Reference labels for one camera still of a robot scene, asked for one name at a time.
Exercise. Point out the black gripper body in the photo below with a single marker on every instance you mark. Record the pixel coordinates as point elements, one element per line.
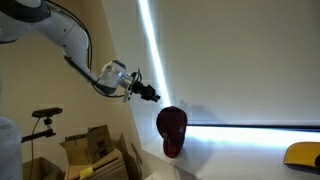
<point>141,89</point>

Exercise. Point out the maroon baseball cap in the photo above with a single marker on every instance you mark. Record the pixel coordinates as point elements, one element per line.
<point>171,128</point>

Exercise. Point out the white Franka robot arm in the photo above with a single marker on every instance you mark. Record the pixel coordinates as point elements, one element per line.
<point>66,33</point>

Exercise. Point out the yellow and black cap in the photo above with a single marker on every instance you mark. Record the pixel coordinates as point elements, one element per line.
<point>301,155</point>

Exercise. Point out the open brown cardboard box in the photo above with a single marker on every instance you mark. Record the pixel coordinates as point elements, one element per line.
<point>96,143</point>

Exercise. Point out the flattened cardboard box stack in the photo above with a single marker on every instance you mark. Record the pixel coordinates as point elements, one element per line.
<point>106,166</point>

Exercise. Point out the yellow sticky note pad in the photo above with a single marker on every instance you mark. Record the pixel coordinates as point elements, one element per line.
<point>86,172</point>

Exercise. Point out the low brown cardboard box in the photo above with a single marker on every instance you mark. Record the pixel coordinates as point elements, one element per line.
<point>40,168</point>

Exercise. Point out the pale bluish white rounded object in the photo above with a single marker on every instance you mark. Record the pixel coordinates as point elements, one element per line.
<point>8,150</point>

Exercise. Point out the white wrist camera mount plate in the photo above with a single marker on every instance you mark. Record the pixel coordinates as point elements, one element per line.
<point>127,94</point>

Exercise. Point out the black stereo camera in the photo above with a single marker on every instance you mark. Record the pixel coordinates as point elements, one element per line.
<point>46,112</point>

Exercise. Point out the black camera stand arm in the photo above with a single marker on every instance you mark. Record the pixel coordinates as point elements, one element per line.
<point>36,135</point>

